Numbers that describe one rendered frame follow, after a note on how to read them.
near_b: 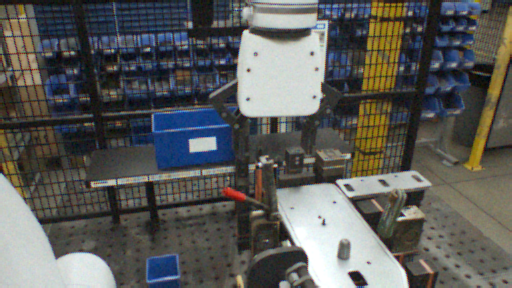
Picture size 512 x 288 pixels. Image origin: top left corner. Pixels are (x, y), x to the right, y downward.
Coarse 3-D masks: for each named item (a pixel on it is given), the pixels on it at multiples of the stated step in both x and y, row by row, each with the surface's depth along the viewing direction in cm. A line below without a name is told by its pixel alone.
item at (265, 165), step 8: (264, 160) 93; (272, 160) 93; (280, 160) 93; (256, 168) 93; (264, 168) 92; (272, 168) 93; (264, 176) 94; (272, 176) 93; (264, 184) 97; (272, 184) 94; (272, 192) 95; (272, 200) 96; (272, 208) 97
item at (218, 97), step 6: (228, 84) 49; (234, 84) 48; (222, 90) 48; (228, 90) 48; (234, 90) 48; (210, 96) 49; (216, 96) 48; (222, 96) 48; (228, 96) 49; (216, 102) 49; (222, 102) 49; (216, 108) 49; (222, 108) 49
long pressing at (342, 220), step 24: (288, 192) 120; (312, 192) 120; (336, 192) 120; (288, 216) 109; (312, 216) 109; (336, 216) 109; (360, 216) 109; (312, 240) 99; (336, 240) 99; (360, 240) 99; (312, 264) 92; (336, 264) 92; (360, 264) 92; (384, 264) 92
